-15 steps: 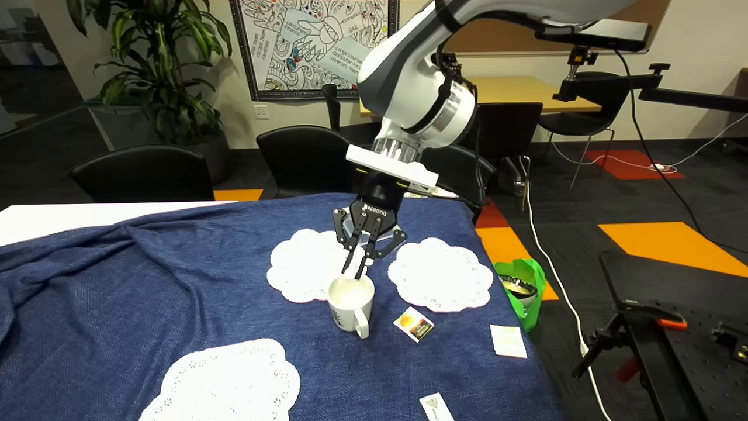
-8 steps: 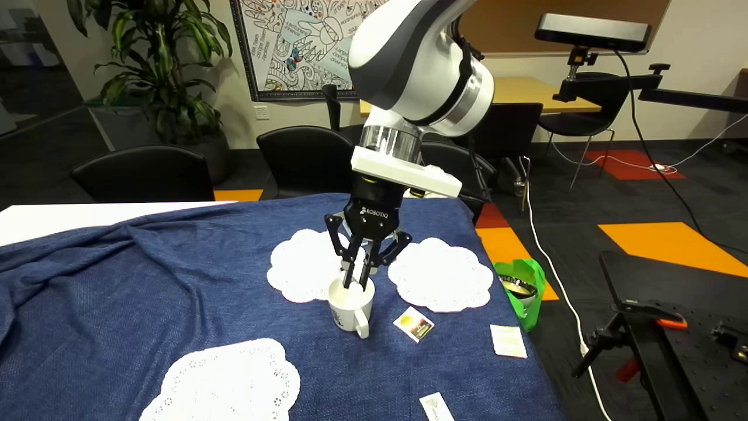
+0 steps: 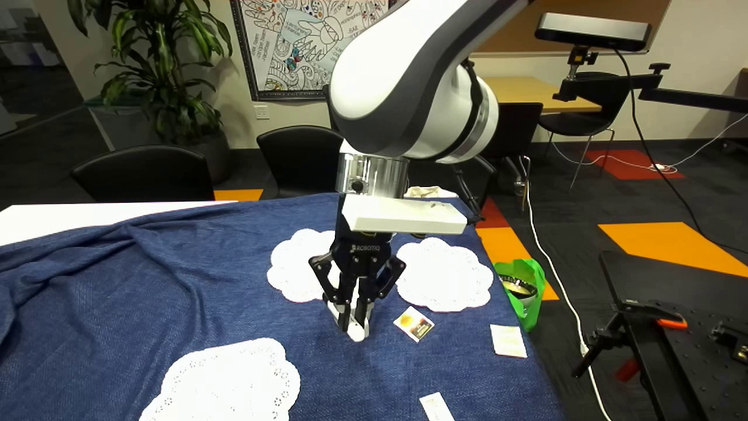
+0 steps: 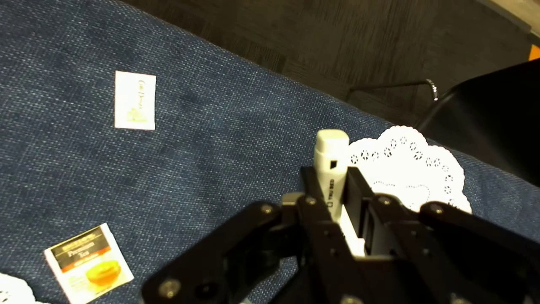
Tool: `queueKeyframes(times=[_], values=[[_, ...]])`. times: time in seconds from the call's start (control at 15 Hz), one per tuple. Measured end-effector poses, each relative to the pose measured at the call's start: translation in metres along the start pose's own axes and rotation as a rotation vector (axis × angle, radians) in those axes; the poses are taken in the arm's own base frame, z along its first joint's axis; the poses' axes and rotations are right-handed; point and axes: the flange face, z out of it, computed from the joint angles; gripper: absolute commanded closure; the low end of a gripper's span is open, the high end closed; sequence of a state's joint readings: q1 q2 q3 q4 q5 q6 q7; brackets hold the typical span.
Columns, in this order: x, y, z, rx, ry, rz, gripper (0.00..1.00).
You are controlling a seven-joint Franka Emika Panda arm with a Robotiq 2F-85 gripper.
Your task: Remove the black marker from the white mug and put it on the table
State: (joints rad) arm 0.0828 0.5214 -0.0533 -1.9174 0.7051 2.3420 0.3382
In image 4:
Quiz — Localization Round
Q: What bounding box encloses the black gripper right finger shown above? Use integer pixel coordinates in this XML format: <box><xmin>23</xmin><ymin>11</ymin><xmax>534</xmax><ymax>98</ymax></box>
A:
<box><xmin>343</xmin><ymin>168</ymin><xmax>540</xmax><ymax>304</ymax></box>

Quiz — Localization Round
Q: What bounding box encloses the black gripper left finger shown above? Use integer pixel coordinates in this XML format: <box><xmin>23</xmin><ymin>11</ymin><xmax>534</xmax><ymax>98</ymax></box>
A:
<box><xmin>141</xmin><ymin>166</ymin><xmax>374</xmax><ymax>304</ymax></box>

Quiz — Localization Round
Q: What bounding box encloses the white paper doily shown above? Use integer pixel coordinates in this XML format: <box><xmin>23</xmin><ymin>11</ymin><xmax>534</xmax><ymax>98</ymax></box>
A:
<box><xmin>0</xmin><ymin>272</ymin><xmax>38</xmax><ymax>304</ymax></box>
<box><xmin>343</xmin><ymin>124</ymin><xmax>475</xmax><ymax>217</ymax></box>

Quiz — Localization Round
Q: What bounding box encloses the blue denim table cloth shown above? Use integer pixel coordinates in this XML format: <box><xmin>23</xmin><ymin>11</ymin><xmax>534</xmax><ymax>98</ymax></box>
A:
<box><xmin>0</xmin><ymin>0</ymin><xmax>540</xmax><ymax>304</ymax></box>

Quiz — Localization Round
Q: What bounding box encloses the black chair with metal legs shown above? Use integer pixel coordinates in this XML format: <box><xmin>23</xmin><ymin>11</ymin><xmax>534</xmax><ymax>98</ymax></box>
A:
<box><xmin>343</xmin><ymin>58</ymin><xmax>540</xmax><ymax>190</ymax></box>

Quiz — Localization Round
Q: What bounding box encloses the tea bag packet orange picture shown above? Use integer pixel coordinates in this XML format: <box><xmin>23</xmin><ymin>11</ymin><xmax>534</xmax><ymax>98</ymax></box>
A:
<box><xmin>43</xmin><ymin>222</ymin><xmax>137</xmax><ymax>304</ymax></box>

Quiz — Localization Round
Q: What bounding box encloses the white paper sachet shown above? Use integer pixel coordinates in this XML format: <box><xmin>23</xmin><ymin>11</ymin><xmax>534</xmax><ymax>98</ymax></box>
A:
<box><xmin>114</xmin><ymin>70</ymin><xmax>159</xmax><ymax>134</ymax></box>

